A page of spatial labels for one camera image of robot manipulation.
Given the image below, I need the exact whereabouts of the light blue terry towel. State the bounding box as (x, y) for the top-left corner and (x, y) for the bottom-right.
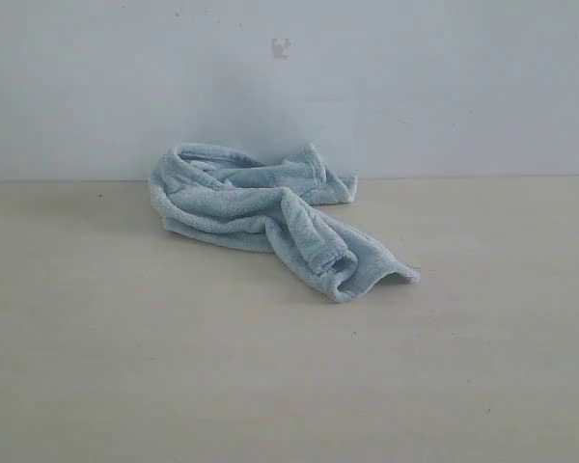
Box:
(149, 143), (420, 303)

